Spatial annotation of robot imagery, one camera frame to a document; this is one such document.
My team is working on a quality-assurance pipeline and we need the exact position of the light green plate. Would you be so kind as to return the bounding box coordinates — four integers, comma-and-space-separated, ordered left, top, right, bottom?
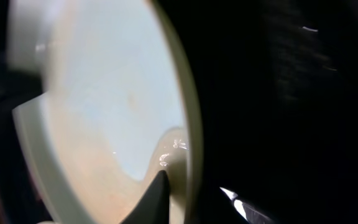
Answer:
8, 0, 203, 223

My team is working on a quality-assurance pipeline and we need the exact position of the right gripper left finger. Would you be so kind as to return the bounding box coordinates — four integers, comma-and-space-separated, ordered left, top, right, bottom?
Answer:
121, 170, 170, 224

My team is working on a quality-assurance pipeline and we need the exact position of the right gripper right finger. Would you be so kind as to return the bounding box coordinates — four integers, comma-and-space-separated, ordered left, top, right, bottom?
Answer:
220, 187, 277, 224

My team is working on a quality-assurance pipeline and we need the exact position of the round black tray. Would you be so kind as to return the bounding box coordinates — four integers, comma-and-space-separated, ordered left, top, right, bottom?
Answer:
160, 0, 358, 223

